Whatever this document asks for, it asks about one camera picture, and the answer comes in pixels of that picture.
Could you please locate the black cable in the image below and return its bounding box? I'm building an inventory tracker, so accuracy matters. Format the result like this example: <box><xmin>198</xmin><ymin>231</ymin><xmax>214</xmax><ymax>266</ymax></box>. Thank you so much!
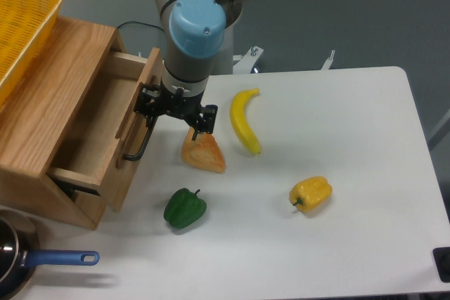
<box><xmin>116</xmin><ymin>20</ymin><xmax>166</xmax><ymax>32</ymax></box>

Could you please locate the black pan with blue handle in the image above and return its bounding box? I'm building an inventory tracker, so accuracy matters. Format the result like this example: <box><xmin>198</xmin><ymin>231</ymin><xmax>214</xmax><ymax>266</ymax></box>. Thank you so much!
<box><xmin>1</xmin><ymin>209</ymin><xmax>100</xmax><ymax>299</ymax></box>

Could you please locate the wooden top drawer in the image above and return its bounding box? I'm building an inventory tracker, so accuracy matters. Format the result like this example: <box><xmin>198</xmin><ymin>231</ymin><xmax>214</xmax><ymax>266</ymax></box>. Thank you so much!
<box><xmin>48</xmin><ymin>48</ymin><xmax>163</xmax><ymax>211</ymax></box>

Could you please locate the wooden drawer cabinet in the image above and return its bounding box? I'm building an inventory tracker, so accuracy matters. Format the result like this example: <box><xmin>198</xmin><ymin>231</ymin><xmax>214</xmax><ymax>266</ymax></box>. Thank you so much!
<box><xmin>1</xmin><ymin>17</ymin><xmax>122</xmax><ymax>230</ymax></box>

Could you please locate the green bell pepper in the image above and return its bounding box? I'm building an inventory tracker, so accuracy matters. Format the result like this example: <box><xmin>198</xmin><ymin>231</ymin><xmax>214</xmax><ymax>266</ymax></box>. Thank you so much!
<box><xmin>163</xmin><ymin>188</ymin><xmax>207</xmax><ymax>230</ymax></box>

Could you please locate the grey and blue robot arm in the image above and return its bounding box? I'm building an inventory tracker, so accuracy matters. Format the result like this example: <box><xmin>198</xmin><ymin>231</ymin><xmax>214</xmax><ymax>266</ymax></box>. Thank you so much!
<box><xmin>134</xmin><ymin>0</ymin><xmax>247</xmax><ymax>134</ymax></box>

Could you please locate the yellow plastic basket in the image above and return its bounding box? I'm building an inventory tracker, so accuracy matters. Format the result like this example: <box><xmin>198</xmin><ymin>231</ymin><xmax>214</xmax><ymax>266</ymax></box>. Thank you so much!
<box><xmin>1</xmin><ymin>0</ymin><xmax>64</xmax><ymax>104</ymax></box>

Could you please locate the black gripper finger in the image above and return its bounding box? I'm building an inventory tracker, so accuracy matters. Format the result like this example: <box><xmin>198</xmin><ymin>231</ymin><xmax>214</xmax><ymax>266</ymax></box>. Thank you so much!
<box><xmin>191</xmin><ymin>105</ymin><xmax>218</xmax><ymax>141</ymax></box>
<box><xmin>135</xmin><ymin>84</ymin><xmax>159</xmax><ymax>128</ymax></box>

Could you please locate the black metal drawer handle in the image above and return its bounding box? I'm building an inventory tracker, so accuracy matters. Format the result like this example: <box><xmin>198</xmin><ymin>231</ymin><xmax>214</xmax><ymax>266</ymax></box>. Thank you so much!
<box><xmin>122</xmin><ymin>117</ymin><xmax>158</xmax><ymax>162</ymax></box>

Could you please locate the yellow bell pepper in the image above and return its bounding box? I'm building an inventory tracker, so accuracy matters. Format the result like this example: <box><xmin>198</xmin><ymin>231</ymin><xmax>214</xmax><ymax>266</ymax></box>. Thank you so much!
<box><xmin>289</xmin><ymin>176</ymin><xmax>333</xmax><ymax>213</ymax></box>

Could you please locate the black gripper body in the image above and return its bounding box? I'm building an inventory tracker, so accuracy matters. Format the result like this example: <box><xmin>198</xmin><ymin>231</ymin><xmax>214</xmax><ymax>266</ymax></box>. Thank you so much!
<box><xmin>154</xmin><ymin>83</ymin><xmax>205</xmax><ymax>126</ymax></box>

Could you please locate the triangular pastry bread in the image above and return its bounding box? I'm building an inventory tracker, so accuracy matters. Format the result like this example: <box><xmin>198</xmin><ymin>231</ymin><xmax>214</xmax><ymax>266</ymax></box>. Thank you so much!
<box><xmin>181</xmin><ymin>127</ymin><xmax>226</xmax><ymax>174</ymax></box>

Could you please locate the yellow banana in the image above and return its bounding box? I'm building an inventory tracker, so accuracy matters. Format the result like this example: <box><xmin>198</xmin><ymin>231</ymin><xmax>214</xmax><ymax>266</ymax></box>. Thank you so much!
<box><xmin>229</xmin><ymin>88</ymin><xmax>262</xmax><ymax>155</ymax></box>

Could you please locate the black corner clamp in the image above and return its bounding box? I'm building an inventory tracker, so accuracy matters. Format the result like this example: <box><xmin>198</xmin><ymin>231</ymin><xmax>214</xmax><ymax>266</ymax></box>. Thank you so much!
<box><xmin>432</xmin><ymin>247</ymin><xmax>450</xmax><ymax>283</ymax></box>

